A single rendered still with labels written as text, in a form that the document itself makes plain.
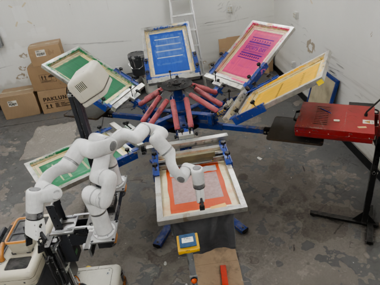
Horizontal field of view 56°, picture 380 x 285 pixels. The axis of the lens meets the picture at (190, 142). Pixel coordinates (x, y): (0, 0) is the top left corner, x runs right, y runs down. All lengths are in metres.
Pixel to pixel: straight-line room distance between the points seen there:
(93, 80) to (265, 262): 2.24
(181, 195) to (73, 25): 4.69
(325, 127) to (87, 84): 1.88
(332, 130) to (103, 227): 1.83
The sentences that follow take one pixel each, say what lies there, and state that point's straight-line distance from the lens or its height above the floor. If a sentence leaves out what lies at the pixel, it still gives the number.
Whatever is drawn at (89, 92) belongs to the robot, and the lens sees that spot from 1.80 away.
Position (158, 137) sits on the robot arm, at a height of 1.54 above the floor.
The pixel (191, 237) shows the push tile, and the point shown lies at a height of 0.97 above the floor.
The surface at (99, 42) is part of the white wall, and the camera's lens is 6.70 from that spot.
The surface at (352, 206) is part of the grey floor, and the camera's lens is 3.96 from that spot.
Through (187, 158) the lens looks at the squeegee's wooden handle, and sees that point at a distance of 2.75.
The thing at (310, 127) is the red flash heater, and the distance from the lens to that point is 2.96.
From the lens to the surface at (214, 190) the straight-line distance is 2.55.
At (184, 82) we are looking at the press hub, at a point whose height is 1.31.
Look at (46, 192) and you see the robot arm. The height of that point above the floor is 1.62.
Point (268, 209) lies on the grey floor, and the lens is 3.80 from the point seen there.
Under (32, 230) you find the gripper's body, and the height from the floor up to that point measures 1.48.
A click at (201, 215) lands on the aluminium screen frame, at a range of 2.33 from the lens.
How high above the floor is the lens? 2.57
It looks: 31 degrees down
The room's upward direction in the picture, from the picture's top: 8 degrees counter-clockwise
